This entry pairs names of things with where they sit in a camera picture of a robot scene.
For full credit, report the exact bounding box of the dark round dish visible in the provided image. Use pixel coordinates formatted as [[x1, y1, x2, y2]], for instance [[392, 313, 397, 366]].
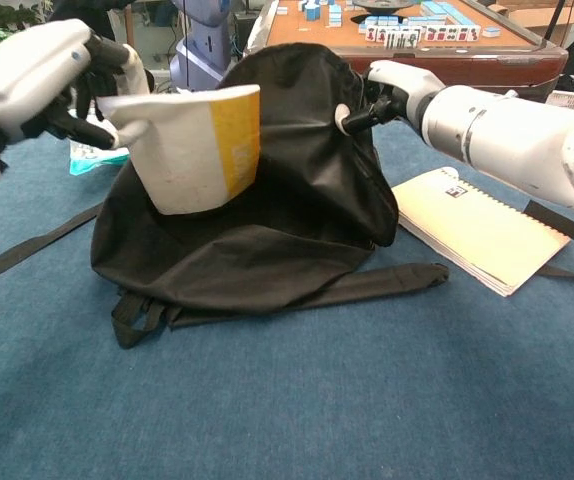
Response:
[[354, 0, 416, 12]]

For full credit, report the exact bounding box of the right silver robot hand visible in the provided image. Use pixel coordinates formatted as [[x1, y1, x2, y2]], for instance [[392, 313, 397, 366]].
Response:
[[334, 59, 446, 136]]

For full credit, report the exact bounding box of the row of mahjong tiles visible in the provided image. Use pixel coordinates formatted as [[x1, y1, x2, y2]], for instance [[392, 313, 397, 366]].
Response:
[[364, 24, 482, 49]]

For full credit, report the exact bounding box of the brown mahjong table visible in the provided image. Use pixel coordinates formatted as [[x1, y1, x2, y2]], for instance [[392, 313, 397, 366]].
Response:
[[242, 0, 570, 104]]

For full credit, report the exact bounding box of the blue table carpet mat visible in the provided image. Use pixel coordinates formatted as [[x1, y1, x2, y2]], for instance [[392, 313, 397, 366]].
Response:
[[0, 117, 574, 480]]

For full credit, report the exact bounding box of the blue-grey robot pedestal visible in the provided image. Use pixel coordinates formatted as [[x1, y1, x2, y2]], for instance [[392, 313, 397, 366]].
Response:
[[169, 0, 233, 92]]

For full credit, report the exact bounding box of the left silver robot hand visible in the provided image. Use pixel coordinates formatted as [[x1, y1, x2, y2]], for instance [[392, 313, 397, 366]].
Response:
[[0, 18, 151, 151]]

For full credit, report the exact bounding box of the white and yellow package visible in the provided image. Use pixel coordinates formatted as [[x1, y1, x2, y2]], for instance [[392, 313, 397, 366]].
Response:
[[96, 83, 262, 216]]

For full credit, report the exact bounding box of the person in black clothes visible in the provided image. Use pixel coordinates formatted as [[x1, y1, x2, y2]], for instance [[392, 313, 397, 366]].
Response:
[[49, 0, 156, 96]]

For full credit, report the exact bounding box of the teal plastic snack packet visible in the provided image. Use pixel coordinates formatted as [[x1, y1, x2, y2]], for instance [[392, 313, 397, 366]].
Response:
[[69, 139, 131, 176]]

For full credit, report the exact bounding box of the beige spiral notebook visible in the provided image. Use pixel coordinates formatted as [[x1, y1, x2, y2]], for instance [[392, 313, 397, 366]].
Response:
[[390, 166, 572, 298]]

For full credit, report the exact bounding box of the black fabric backpack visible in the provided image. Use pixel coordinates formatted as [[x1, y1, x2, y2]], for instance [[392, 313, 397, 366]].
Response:
[[0, 42, 574, 350]]

